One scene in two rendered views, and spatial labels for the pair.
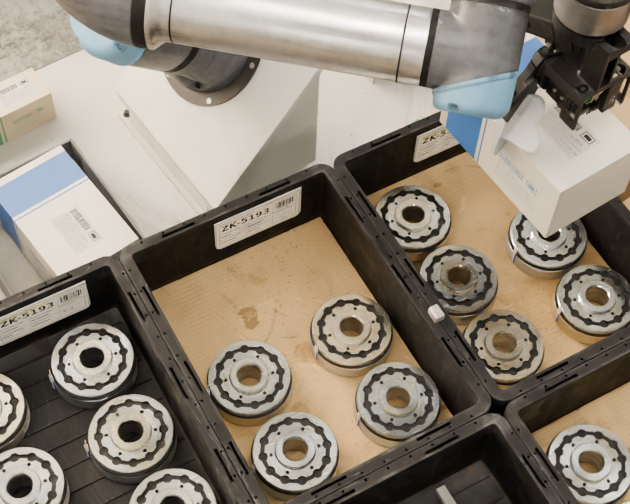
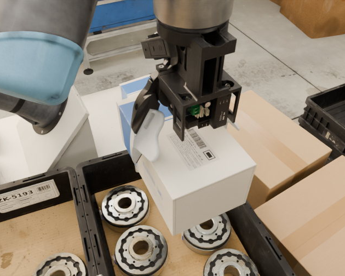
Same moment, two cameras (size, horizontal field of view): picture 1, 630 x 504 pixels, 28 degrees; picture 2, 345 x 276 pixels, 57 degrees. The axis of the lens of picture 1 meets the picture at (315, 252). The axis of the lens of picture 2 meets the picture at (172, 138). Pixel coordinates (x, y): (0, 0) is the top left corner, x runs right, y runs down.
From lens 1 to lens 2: 1.02 m
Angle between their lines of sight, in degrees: 13
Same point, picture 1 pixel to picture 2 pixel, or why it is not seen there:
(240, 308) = (4, 252)
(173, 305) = not seen: outside the picture
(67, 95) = (6, 130)
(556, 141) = (182, 155)
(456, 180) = not seen: hidden behind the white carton
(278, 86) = (68, 124)
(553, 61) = (165, 74)
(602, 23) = (192, 8)
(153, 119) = (24, 141)
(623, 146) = (238, 164)
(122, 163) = (14, 162)
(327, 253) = (72, 222)
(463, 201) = not seen: hidden behind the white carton
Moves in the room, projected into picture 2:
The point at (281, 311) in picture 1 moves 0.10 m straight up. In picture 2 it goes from (27, 258) to (9, 234)
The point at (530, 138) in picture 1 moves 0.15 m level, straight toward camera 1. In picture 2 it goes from (151, 148) to (74, 258)
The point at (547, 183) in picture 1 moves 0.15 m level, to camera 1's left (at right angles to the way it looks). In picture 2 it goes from (165, 190) to (49, 172)
